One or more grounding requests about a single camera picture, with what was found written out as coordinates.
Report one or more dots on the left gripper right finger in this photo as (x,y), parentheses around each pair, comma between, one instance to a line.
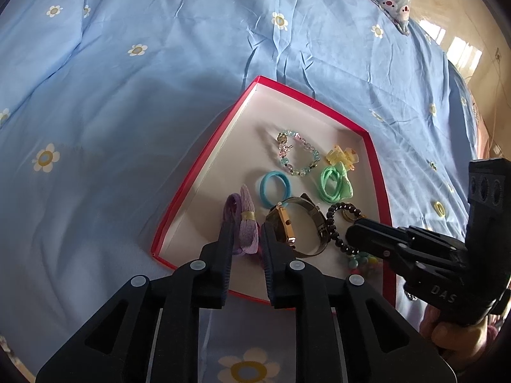
(281,281)

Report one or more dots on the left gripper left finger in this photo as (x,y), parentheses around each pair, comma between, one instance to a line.
(214,279)

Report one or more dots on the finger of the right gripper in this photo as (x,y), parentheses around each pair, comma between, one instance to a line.
(398,261)
(376,238)

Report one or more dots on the gold bracelet watch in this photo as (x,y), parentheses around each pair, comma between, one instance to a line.
(299,223)

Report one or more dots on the yellow translucent hair claw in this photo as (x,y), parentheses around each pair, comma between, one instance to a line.
(348,157)

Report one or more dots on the red hair clip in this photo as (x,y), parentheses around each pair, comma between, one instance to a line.
(260,254)

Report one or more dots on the right hand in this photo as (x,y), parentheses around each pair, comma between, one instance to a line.
(461,345)

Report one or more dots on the red shallow box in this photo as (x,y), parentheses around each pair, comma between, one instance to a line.
(243,151)

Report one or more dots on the pink cartoon blanket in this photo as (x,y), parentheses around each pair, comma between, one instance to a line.
(484,142)

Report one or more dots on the blue floral bed sheet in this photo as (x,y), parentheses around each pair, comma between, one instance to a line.
(106,104)

